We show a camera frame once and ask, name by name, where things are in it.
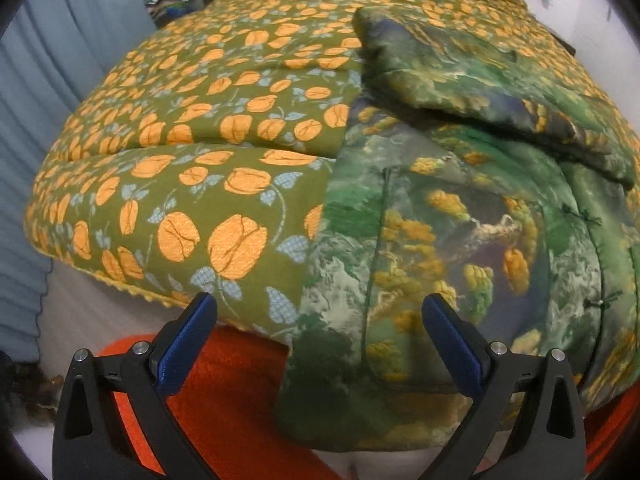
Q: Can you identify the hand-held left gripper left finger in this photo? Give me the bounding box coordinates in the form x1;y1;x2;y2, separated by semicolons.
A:
52;292;219;480

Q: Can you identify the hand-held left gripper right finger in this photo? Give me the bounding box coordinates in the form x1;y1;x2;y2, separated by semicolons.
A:
421;293;587;480

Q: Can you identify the green printed padded jacket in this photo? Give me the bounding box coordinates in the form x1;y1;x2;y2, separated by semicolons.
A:
274;6;640;453

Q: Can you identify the pile of colourful clothes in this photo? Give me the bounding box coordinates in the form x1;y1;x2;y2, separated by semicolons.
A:
137;0;236;28

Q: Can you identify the orange fleece cloth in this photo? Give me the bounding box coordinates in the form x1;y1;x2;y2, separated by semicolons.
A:
97;327;640;480

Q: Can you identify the olive quilt with orange flowers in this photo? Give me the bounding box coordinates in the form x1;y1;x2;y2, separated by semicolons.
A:
24;0;601;346

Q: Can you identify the blue curtain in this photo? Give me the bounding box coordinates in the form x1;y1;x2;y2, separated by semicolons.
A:
0;0;157;366

